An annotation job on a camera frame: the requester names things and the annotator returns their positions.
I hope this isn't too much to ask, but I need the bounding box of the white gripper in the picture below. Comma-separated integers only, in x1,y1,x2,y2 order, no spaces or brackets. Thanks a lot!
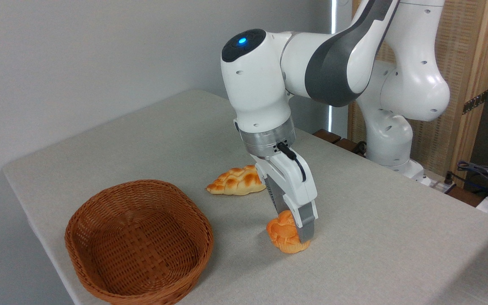
254,146,319,244

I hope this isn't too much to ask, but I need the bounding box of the round orange bread bun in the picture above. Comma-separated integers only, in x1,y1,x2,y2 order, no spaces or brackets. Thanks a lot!
266,210,311,255

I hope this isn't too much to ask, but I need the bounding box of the long braided bread loaf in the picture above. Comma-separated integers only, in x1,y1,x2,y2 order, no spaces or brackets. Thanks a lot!
206,165,266,196

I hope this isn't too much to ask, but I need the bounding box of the brown wicker basket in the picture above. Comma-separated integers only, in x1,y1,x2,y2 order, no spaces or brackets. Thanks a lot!
64,179,214,305

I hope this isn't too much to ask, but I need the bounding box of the dark brown wooden board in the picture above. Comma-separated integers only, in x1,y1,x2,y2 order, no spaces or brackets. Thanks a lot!
446,186,485,208
313,129,342,144
334,138,365,157

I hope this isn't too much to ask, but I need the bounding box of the grey tablecloth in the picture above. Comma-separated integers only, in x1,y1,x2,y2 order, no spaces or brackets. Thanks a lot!
2,89,488,305

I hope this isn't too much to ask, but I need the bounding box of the white power strip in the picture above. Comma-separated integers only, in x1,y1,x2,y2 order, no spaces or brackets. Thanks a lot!
422,176,456,194

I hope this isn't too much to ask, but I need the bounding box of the black screen hinge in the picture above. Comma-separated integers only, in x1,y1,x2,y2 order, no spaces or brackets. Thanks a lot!
463,90,488,115

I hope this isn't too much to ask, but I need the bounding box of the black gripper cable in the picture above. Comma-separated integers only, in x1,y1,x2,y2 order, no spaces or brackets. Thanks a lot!
277,143,307,183

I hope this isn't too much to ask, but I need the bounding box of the black cable bundle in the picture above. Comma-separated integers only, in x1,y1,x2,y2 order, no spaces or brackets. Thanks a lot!
445,160,488,200

